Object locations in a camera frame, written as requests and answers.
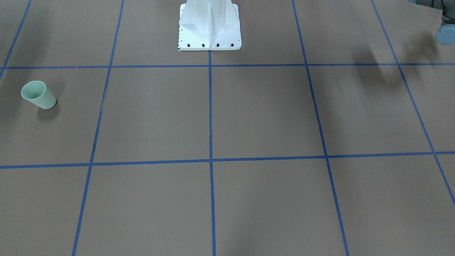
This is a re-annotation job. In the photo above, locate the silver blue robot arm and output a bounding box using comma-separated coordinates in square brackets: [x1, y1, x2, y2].
[408, 0, 455, 46]

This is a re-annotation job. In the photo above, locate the light green plastic cup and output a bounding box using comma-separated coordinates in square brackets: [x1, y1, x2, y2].
[21, 81, 57, 109]

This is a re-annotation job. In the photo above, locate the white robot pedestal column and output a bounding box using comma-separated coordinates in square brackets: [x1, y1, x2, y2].
[178, 0, 242, 51]

